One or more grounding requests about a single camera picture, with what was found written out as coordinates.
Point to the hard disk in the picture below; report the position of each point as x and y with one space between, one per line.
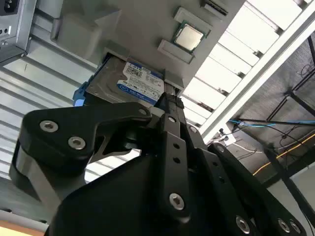
110 81

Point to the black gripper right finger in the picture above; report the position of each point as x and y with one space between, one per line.
246 182

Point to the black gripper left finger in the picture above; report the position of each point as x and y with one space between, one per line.
56 142

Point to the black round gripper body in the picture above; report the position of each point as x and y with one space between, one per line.
110 209

